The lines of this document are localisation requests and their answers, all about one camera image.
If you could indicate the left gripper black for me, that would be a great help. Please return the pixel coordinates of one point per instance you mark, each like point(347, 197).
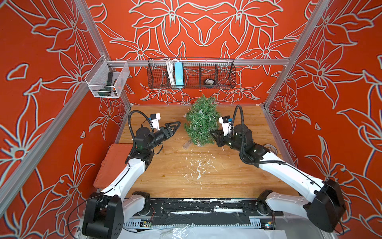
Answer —
point(168, 134)

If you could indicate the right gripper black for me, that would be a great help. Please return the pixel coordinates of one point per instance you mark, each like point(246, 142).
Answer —
point(220, 137)

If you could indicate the small green christmas tree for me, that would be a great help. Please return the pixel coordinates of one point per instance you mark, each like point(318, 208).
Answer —
point(202, 119)

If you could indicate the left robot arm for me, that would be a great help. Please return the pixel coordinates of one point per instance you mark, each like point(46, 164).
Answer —
point(107, 211)

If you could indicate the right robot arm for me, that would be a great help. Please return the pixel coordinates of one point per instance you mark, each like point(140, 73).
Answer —
point(319, 201)

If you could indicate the clear battery pack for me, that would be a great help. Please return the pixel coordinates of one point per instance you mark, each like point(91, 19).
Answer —
point(187, 145)

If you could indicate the small black device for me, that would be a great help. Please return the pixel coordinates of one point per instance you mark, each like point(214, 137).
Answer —
point(209, 83)

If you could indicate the small round bowl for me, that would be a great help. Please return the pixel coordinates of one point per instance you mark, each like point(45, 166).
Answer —
point(271, 148)

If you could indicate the orange plastic tool case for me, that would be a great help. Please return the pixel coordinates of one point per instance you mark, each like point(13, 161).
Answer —
point(112, 165)

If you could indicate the light blue box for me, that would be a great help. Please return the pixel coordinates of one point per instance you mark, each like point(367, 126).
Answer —
point(179, 76)

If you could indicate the dark green tool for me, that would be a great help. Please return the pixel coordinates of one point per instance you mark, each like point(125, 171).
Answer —
point(107, 89)

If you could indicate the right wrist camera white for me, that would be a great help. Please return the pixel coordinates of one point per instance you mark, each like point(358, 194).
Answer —
point(226, 122)

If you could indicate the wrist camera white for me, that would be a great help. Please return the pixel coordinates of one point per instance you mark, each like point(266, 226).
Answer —
point(226, 122)
point(154, 118)

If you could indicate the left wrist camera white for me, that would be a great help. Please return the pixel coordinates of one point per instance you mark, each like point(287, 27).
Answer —
point(154, 118)

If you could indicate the black wire wall basket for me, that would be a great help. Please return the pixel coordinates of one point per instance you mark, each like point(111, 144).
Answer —
point(161, 72)

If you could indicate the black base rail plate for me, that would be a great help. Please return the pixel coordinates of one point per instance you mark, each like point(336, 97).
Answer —
point(203, 212)

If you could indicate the clear plastic wall bin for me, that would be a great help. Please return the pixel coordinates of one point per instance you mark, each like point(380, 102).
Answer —
point(97, 77)

